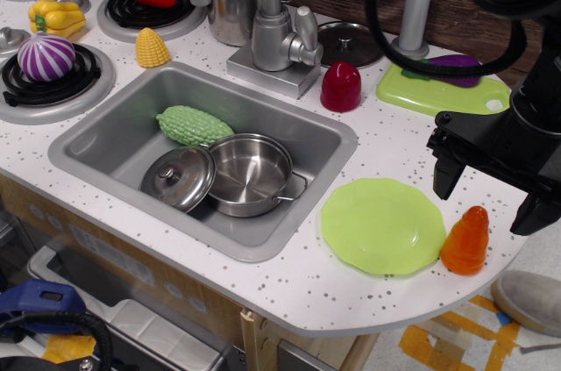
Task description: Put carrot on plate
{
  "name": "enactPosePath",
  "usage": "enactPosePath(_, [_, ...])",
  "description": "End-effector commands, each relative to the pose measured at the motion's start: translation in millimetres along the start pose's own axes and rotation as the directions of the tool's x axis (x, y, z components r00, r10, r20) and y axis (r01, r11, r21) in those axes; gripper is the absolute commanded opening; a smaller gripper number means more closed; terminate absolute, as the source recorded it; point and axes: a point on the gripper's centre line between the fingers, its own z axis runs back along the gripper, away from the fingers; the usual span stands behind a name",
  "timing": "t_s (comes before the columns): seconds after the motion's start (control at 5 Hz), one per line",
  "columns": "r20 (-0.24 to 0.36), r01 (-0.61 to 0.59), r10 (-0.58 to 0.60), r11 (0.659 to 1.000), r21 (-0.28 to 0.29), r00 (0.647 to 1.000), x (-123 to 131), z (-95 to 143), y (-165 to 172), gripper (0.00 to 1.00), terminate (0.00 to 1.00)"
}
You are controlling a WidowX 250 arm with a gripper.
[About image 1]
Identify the wooden toy kitchen cabinet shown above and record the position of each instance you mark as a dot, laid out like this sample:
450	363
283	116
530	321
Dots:
110	269

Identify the light green plastic plate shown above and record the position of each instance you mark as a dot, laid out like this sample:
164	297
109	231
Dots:
383	227

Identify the orange toy carrot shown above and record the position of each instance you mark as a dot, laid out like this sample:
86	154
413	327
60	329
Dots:
464	250

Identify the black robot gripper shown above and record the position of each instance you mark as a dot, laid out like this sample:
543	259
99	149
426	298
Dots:
505	147

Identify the purple striped toy onion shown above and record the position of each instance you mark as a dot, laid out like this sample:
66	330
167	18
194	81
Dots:
46	57

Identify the dark red toy pepper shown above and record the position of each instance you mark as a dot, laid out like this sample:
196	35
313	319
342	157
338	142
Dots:
341	88

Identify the grey shoe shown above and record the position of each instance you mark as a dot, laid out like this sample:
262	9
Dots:
532	300

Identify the steel flat pot lid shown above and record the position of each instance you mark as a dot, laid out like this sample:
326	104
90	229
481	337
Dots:
348	42

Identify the steel saucepan in sink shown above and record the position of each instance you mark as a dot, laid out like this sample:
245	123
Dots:
254	173

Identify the middle stove burner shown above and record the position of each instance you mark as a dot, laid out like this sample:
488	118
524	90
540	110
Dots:
124	19

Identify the silver toy faucet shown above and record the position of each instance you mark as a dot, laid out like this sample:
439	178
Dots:
283	54

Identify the grey vertical support pole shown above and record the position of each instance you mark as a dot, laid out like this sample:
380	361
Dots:
410	41

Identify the yellow toy bell pepper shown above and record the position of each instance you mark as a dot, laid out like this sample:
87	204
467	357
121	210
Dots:
58	18

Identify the green plastic cutting board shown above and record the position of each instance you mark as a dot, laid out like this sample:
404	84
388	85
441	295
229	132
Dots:
431	96

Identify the grey toy sink basin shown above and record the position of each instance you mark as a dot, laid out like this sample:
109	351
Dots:
120	148

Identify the blue clamp handle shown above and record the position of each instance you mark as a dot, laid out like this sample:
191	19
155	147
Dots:
36	295

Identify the front left stove burner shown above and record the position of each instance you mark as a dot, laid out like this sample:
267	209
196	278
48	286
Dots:
28	102

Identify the green toy bitter gourd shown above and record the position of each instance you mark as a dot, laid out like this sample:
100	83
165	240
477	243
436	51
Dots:
190	126

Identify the steel domed lid in sink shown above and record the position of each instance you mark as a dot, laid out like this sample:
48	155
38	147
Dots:
180	178

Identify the yellow toy corn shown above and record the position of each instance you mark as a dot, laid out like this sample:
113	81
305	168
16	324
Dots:
151	50

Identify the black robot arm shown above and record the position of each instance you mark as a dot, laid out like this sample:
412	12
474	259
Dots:
536	99

